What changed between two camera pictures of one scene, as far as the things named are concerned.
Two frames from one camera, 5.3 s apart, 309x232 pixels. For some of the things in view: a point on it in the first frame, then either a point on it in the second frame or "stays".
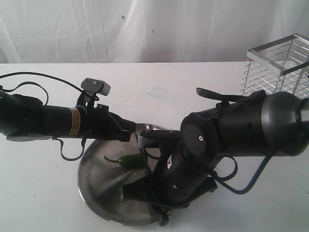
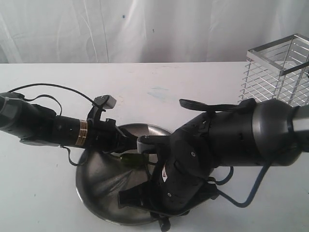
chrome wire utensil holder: (282, 65) stays
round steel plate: (105, 167) stays
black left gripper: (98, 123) -> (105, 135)
